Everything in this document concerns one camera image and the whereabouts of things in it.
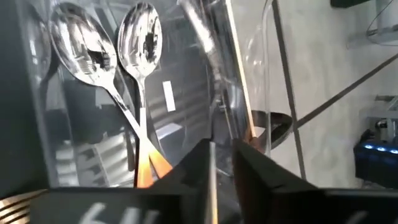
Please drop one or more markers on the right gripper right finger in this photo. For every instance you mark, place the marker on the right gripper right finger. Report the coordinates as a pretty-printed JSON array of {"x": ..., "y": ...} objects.
[{"x": 280, "y": 205}]

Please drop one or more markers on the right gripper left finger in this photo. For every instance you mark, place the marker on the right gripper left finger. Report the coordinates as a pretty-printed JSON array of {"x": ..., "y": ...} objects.
[{"x": 174, "y": 186}]

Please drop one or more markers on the gold fork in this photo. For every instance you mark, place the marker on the gold fork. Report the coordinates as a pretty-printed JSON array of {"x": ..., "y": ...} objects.
[{"x": 12, "y": 208}]

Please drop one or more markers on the dark device blue lights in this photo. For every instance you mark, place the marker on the dark device blue lights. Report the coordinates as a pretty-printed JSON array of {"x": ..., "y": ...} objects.
[{"x": 373, "y": 168}]

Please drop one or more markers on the clear plastic bin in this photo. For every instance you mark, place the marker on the clear plastic bin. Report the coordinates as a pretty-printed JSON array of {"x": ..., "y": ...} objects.
[{"x": 186, "y": 62}]

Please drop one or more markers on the grey stand base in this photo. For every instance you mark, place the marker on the grey stand base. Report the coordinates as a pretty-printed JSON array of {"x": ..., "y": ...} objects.
[{"x": 385, "y": 34}]

